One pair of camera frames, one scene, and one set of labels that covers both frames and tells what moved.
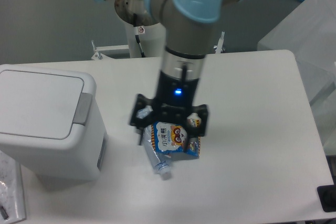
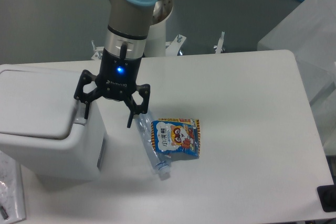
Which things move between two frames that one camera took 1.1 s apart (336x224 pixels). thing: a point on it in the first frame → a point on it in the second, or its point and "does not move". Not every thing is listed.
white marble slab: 12,206 does not move
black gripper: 175,93 → 117,76
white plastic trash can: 52,119 does not move
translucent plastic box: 308,31 does not move
